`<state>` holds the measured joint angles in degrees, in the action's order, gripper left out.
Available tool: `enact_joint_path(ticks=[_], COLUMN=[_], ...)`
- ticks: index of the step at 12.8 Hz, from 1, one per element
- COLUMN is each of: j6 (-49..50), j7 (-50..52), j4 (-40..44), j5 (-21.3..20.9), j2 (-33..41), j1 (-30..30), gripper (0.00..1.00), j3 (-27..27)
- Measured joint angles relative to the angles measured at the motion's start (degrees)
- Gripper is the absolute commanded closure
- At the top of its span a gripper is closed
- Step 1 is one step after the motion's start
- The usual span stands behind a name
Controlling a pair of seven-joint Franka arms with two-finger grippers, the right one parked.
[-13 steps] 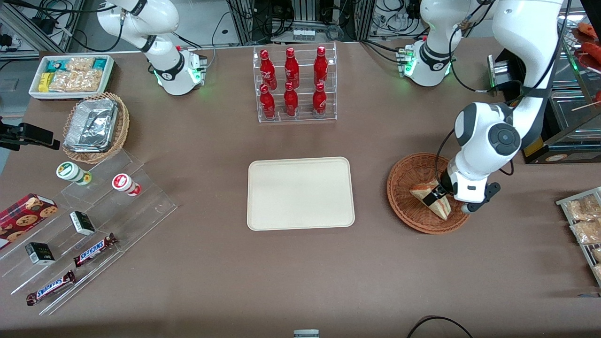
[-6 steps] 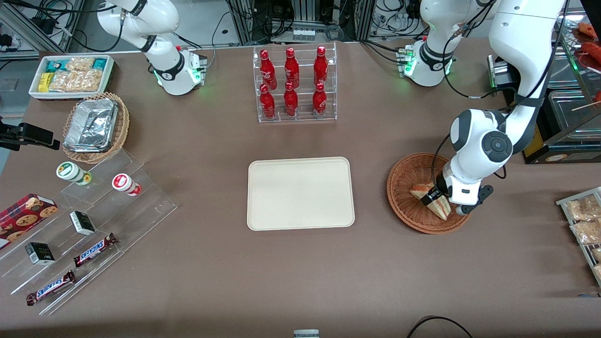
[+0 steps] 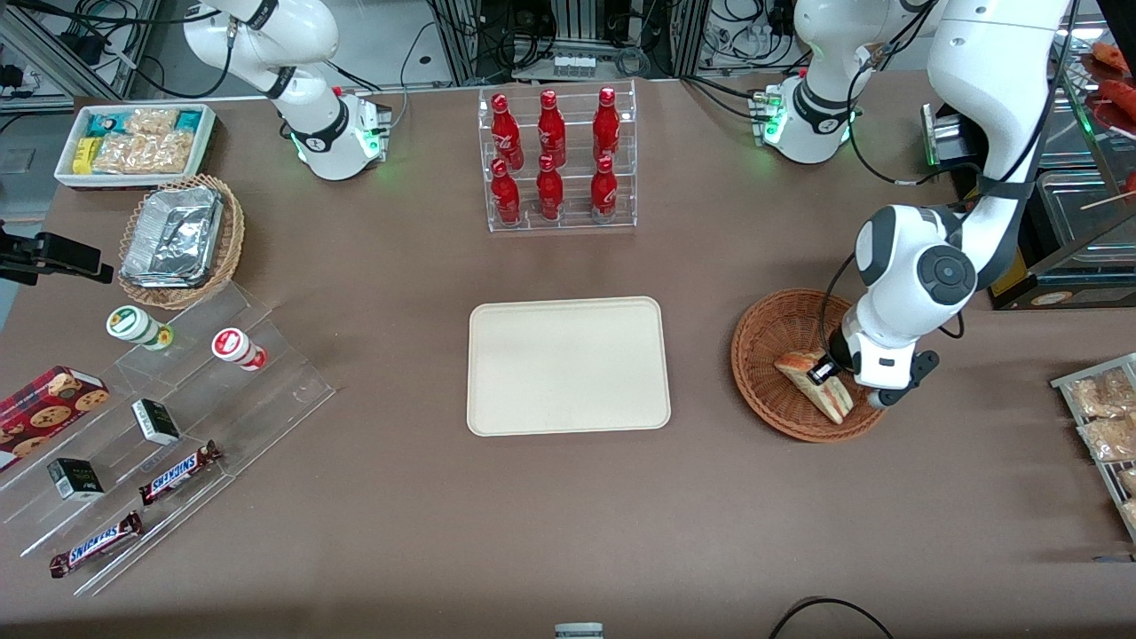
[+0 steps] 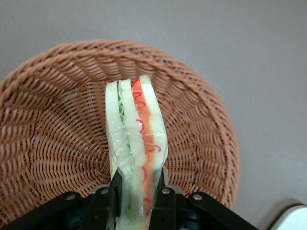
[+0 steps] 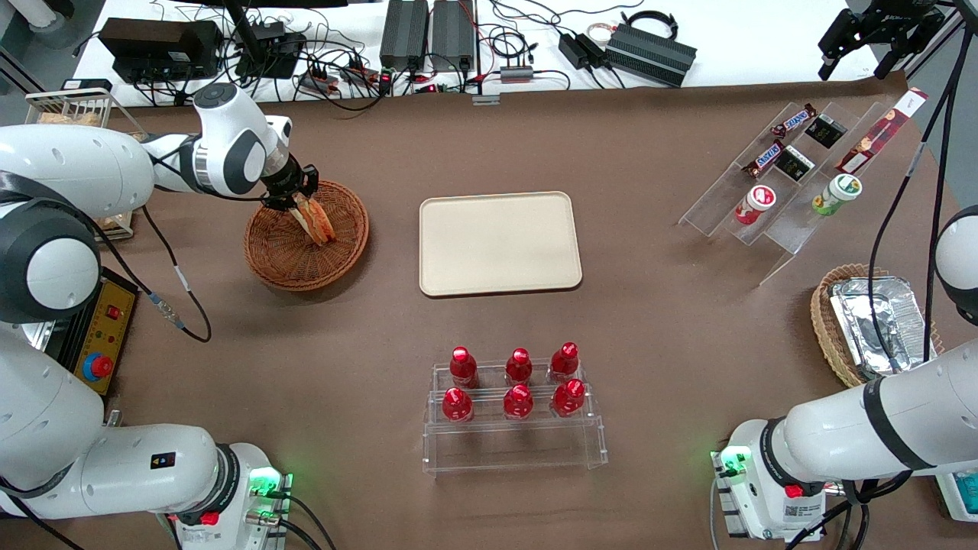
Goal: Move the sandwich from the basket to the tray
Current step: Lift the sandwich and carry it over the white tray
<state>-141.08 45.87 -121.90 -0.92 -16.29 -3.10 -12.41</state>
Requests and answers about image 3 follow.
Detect glass food display case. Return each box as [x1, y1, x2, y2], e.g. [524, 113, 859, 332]
[990, 0, 1136, 312]

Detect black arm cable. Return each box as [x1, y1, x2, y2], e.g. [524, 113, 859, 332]
[820, 252, 858, 358]

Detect stacked aluminium foil containers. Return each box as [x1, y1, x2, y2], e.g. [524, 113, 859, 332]
[122, 185, 225, 290]

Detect triangular sandwich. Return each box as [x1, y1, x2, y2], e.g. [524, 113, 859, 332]
[774, 349, 856, 426]

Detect clear cracker packet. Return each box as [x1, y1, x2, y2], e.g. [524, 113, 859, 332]
[124, 108, 179, 137]
[91, 133, 195, 175]

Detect red tartan cookie box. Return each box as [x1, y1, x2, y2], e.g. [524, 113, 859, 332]
[0, 366, 111, 472]

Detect Snickers chocolate bar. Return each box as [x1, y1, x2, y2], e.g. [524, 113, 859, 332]
[49, 510, 145, 580]
[139, 440, 224, 507]

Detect red cola bottle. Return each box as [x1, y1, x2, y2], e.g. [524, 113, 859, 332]
[491, 93, 525, 171]
[536, 154, 565, 223]
[537, 89, 568, 168]
[589, 154, 619, 224]
[592, 86, 622, 163]
[491, 158, 523, 227]

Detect red lid yogurt cup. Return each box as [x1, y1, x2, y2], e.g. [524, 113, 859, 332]
[211, 327, 268, 372]

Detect beige rectangular tray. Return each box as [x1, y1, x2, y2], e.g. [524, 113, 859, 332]
[467, 296, 673, 438]

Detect green sunflower yogurt cup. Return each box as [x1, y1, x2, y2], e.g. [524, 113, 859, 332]
[106, 305, 175, 351]

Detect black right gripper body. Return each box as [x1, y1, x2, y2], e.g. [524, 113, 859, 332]
[0, 222, 42, 287]

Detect clear acrylic bottle rack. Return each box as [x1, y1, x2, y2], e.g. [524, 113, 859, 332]
[477, 80, 639, 234]

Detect brown wicker basket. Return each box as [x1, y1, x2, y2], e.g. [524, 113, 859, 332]
[731, 288, 889, 444]

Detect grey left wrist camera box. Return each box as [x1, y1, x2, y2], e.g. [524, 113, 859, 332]
[865, 351, 941, 412]

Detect clear biscuit packet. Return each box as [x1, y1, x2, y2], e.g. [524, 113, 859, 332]
[1078, 415, 1136, 463]
[1069, 368, 1136, 419]

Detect clear acrylic stepped display stand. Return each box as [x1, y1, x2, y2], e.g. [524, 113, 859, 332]
[0, 282, 337, 598]

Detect white plastic snack bin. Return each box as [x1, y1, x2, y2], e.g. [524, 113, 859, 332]
[55, 104, 217, 191]

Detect small black carton box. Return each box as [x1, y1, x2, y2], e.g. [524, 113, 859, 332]
[131, 398, 182, 446]
[48, 458, 106, 502]

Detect tray of packaged crackers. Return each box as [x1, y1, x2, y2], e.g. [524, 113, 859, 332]
[1051, 353, 1136, 544]

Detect light wicker basket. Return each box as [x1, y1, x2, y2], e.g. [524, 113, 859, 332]
[118, 174, 246, 311]

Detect black floor cable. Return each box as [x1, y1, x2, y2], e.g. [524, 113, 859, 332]
[768, 596, 898, 639]

